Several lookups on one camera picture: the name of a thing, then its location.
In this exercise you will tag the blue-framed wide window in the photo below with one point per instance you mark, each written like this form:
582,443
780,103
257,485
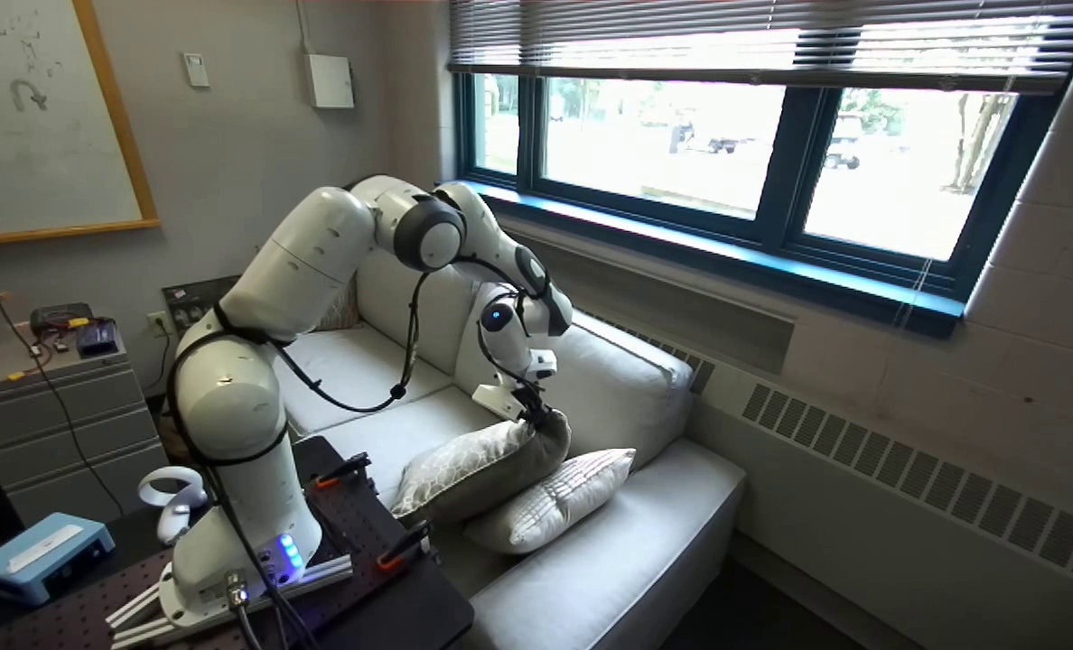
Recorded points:
800,167

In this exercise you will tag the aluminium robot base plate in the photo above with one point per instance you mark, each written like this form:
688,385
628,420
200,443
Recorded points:
162,609

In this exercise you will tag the dark brown box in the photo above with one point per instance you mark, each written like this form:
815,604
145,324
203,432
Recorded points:
64,320

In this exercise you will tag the black robot table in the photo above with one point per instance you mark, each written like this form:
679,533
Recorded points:
402,609

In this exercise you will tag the orange-black clamp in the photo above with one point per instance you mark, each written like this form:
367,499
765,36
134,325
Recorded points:
341,472
405,543

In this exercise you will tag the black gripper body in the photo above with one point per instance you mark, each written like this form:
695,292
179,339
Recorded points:
530,391

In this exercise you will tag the white wall switch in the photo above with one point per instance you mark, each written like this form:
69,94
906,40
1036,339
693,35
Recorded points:
196,71

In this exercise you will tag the wood-framed whiteboard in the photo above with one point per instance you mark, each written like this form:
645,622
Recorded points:
41,119

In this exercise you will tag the dark flat device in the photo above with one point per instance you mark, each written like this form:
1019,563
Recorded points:
101,339

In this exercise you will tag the wall radiator grille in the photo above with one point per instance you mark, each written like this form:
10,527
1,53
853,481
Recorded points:
918,481

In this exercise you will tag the gray drawer cabinet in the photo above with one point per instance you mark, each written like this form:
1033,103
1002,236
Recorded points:
31,434

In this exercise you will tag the small cream pillow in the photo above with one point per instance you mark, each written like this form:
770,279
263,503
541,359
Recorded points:
557,499

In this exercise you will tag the light gray couch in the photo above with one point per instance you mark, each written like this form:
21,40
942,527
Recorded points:
632,563

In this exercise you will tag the white wall box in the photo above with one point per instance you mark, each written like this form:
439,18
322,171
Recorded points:
332,80

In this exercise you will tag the white VR controller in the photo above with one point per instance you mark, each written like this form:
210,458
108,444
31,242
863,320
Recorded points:
170,489

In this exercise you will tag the large octagon-patterned pillow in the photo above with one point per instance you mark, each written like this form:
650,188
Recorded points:
476,463

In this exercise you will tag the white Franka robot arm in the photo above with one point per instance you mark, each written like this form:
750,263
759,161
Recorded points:
246,398

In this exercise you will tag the blue electronics box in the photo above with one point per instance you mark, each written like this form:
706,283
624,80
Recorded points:
41,556

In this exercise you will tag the dark window blinds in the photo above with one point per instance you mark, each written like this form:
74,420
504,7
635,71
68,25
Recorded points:
800,36

